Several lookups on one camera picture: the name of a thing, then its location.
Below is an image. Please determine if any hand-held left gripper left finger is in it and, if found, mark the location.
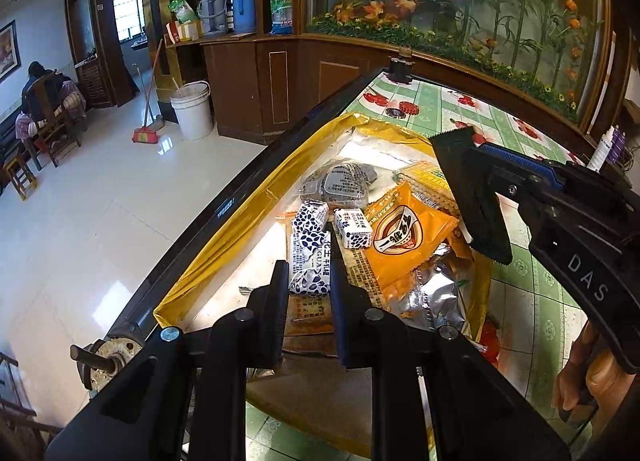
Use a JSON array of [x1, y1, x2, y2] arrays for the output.
[[45, 258, 291, 461]]

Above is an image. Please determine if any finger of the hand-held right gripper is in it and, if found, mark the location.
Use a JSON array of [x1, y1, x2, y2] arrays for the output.
[[430, 126, 531, 268], [472, 138, 571, 192]]

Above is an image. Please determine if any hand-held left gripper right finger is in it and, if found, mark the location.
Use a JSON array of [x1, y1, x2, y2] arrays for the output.
[[327, 263, 573, 461]]

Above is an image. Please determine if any brown snack packet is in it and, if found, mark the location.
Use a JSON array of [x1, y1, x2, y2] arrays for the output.
[[285, 293, 337, 337]]

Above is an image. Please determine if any blue white candy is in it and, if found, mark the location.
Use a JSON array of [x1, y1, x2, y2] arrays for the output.
[[292, 198, 330, 232], [287, 230, 335, 298], [334, 208, 373, 249]]

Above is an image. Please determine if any yellow wafer packet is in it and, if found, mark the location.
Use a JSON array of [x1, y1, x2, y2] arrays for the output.
[[392, 161, 453, 214]]

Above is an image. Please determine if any orange bowl-print snack packet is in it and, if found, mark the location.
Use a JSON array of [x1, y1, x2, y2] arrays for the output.
[[362, 184, 460, 294]]

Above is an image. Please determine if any silver foil snack packet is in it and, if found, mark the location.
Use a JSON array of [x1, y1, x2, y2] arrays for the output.
[[385, 246, 476, 337]]

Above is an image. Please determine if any yellow cardboard box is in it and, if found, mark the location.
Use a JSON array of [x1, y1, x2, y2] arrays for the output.
[[152, 111, 496, 459]]

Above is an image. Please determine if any grey jelly cup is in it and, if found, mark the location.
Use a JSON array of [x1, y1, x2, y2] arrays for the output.
[[350, 164, 381, 187], [300, 168, 331, 199], [320, 176, 371, 209]]

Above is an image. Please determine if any person's right hand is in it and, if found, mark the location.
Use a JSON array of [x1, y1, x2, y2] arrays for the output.
[[552, 321, 640, 424]]

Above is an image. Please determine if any green fruit-print tablecloth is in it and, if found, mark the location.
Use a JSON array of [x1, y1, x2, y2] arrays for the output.
[[245, 81, 601, 461]]

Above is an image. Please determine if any white spray bottle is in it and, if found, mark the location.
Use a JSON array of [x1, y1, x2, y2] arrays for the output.
[[586, 125, 617, 173]]

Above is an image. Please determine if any purple bottle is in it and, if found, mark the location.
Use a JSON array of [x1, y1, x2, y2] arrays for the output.
[[610, 125, 627, 162]]

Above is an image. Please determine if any floral painted glass panel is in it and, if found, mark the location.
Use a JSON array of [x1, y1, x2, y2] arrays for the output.
[[300, 0, 616, 124]]

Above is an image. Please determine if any rusty metal table crank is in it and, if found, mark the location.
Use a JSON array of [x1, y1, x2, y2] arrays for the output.
[[70, 336, 146, 392]]

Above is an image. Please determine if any white plastic bucket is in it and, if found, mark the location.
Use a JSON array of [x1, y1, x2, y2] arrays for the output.
[[170, 81, 215, 140]]

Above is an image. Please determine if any red broom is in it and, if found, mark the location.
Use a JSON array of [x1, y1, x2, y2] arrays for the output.
[[131, 38, 166, 144]]

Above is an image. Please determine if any brown wooden cabinet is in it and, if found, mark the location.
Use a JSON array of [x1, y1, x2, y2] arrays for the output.
[[200, 34, 391, 147]]

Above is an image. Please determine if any clear water bottle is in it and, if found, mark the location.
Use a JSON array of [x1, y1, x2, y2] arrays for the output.
[[270, 0, 294, 36]]

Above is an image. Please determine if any small wooden stool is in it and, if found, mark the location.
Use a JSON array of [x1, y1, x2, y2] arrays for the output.
[[2, 156, 38, 201]]

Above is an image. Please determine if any wooden chair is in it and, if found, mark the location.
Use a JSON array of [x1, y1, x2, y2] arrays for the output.
[[30, 74, 83, 167]]

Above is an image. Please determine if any blue thermos jug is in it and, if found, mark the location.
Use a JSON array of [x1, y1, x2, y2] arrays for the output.
[[231, 0, 257, 35]]

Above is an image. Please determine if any red white carton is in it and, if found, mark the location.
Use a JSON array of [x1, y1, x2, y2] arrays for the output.
[[166, 20, 203, 44]]

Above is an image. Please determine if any grey thermos jug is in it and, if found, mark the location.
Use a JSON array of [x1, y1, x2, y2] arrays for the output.
[[196, 0, 228, 37]]

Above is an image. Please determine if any green plastic bag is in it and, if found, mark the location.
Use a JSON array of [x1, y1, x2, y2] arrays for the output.
[[167, 0, 199, 24]]

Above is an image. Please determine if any barred window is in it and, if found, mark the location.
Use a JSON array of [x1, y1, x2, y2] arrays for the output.
[[112, 0, 146, 42]]

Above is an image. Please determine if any framed wall picture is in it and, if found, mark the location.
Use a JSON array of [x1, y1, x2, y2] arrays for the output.
[[0, 20, 23, 81]]

